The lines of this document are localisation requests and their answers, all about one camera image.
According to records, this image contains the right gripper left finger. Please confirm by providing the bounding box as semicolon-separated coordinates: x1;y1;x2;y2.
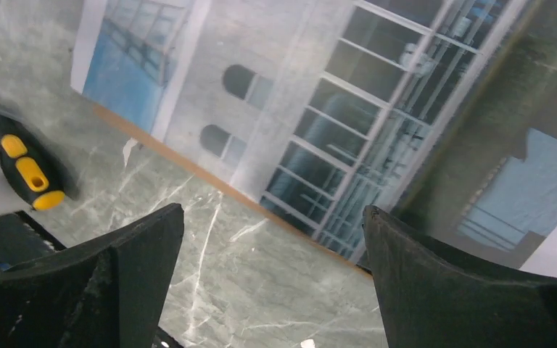
0;203;184;347

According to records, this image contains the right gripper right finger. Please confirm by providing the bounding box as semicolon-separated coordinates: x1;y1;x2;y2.
363;205;557;347

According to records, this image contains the black yellow screwdriver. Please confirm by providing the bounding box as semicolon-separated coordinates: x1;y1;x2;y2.
0;100;79;211

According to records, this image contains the building photo print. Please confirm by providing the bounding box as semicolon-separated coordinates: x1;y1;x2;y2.
71;1;557;277

